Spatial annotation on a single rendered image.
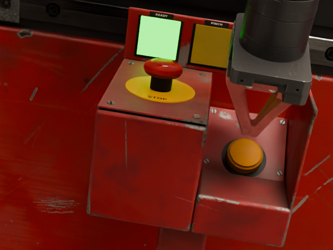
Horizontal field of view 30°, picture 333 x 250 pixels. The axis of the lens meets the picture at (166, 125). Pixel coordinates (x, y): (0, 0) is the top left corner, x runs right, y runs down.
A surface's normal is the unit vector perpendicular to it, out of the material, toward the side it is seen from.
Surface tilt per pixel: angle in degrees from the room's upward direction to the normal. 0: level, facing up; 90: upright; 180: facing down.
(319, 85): 90
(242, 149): 35
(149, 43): 90
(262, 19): 102
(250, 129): 114
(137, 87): 0
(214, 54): 90
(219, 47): 90
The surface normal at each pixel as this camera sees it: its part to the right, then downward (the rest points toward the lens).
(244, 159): 0.05, -0.53
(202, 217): -0.10, 0.38
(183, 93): 0.13, -0.91
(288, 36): 0.17, 0.62
